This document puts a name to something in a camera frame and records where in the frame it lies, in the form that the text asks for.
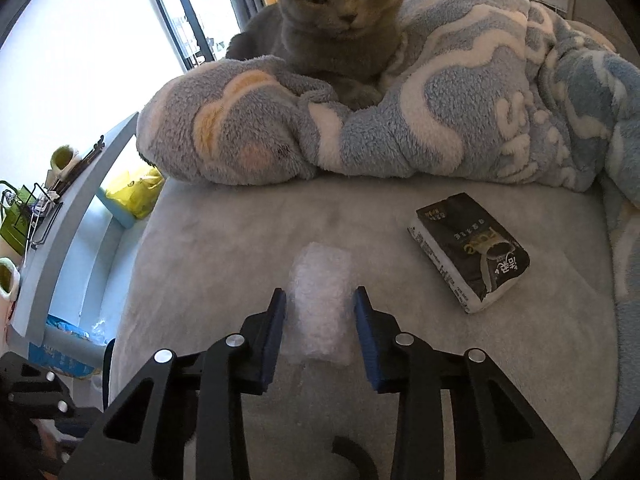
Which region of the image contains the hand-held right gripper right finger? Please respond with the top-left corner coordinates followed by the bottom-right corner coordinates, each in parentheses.
top-left (352, 286), bottom-right (581, 480)

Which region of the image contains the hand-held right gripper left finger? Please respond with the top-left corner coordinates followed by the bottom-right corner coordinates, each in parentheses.
top-left (60, 287), bottom-right (288, 480)

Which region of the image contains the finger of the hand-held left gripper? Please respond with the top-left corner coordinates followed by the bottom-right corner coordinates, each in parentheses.
top-left (0, 352), bottom-right (77, 420)

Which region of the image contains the clear bubble wrap roll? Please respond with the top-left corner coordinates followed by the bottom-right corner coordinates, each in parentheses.
top-left (287, 242), bottom-right (357, 367)

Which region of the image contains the blue printed packet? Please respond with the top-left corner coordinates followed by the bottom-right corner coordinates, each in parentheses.
top-left (29, 315), bottom-right (101, 378)

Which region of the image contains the black curved foam piece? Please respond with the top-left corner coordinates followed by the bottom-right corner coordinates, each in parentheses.
top-left (331, 436), bottom-right (372, 480)

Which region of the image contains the white green cup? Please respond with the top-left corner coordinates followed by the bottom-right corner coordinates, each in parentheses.
top-left (0, 257), bottom-right (22, 303)
top-left (49, 145), bottom-right (81, 178)

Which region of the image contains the grey bed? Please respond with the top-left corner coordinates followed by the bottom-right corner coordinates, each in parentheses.
top-left (107, 172), bottom-right (626, 480)

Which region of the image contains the black tissue packet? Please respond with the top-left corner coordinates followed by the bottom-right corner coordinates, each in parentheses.
top-left (407, 192), bottom-right (531, 314)

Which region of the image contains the green bag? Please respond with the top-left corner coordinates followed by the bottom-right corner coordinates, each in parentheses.
top-left (0, 187), bottom-right (38, 256)

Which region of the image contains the light blue shelf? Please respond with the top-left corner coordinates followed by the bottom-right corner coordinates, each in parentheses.
top-left (10, 112), bottom-right (140, 341)

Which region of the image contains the yellow plastic bag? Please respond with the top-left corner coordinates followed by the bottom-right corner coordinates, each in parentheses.
top-left (105, 166), bottom-right (166, 220)

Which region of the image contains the blue printed fleece blanket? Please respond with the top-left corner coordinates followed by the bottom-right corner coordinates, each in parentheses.
top-left (136, 0), bottom-right (640, 311)

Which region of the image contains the grey cat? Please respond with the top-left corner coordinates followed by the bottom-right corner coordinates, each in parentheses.
top-left (225, 0), bottom-right (406, 111)

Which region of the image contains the grey headboard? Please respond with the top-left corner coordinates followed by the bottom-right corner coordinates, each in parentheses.
top-left (570, 0), bottom-right (621, 51)

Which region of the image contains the black wire rack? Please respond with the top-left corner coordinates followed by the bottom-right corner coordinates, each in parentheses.
top-left (27, 182), bottom-right (65, 251)

